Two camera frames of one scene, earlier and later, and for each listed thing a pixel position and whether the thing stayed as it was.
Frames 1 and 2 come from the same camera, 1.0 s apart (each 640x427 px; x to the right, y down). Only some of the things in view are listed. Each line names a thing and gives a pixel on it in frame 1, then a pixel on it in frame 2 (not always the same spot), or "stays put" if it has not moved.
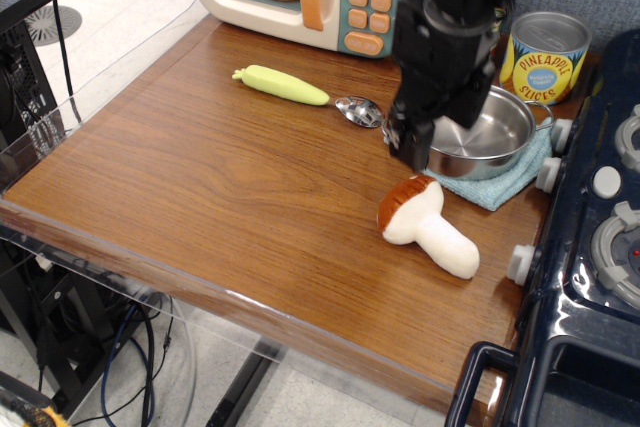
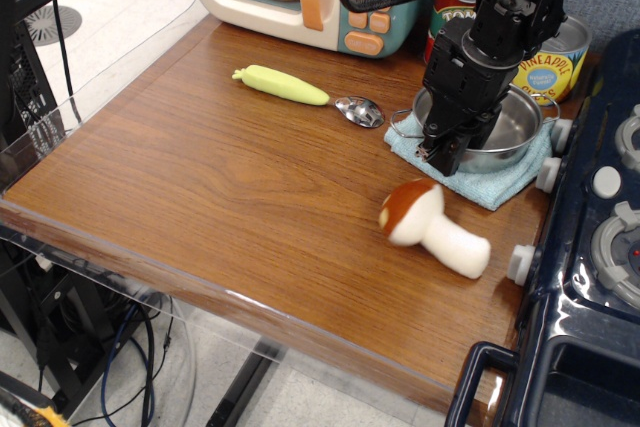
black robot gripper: [443, 33] → [464, 92]
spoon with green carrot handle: [357, 110] stays put
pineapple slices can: [544, 55] stays put
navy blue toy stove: [576, 362] stays put
